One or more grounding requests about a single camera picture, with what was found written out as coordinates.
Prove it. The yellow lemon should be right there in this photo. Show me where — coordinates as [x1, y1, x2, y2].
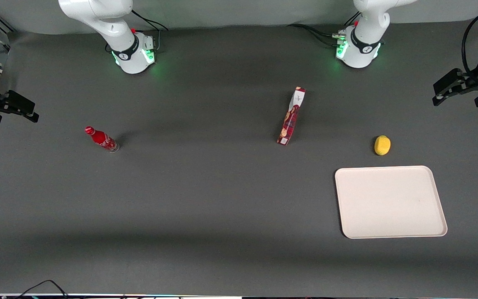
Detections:
[374, 135, 392, 156]

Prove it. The black cable at arm base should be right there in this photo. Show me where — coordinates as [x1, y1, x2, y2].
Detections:
[287, 12, 362, 47]
[130, 9, 170, 52]

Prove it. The black cable at table edge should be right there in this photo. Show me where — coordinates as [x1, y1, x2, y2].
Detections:
[14, 279, 70, 299]

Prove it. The red cookie box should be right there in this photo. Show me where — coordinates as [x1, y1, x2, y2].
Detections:
[276, 86, 307, 146]

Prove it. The red cola bottle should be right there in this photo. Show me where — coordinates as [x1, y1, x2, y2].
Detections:
[84, 126, 120, 153]

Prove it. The black cable at left arm base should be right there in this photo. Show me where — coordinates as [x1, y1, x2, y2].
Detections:
[287, 12, 362, 47]

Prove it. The black cable at right arm base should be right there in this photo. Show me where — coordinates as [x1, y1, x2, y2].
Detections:
[130, 9, 170, 52]

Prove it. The beige plastic tray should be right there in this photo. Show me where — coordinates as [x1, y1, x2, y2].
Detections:
[334, 165, 448, 240]

